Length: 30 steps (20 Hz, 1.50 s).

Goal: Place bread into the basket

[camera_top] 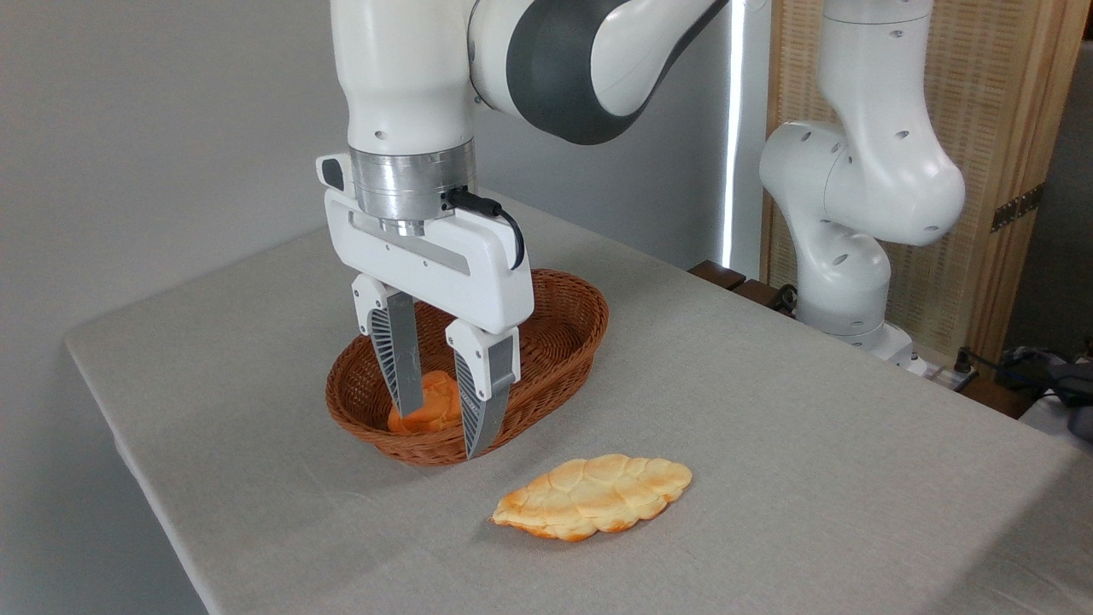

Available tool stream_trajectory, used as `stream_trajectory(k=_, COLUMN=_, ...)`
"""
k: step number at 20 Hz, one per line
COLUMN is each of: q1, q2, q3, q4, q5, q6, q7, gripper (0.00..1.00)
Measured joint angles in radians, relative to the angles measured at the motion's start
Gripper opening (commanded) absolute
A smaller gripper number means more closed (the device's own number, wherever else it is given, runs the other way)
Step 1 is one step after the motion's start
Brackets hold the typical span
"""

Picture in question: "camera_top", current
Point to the grey tablecloth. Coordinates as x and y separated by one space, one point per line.
768 470

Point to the wooden rattan folding screen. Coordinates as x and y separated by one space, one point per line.
995 111

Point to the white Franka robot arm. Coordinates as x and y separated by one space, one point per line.
401 77

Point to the white power strip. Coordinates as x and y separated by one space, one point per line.
948 377

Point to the dark metal screen hinge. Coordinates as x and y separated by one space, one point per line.
1016 207

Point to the orange round bread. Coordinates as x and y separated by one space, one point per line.
440 401

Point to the golden braided bread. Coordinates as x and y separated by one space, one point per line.
589 500

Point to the dark brown wooden block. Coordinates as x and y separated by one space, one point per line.
756 293

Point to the black power plug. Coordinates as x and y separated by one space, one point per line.
963 362

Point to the brown wicker oval basket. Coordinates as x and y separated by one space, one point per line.
559 342

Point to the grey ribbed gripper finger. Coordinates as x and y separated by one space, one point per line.
401 350
482 384

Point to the black clamp knob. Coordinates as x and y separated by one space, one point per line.
786 299

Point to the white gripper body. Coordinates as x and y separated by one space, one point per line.
478 273

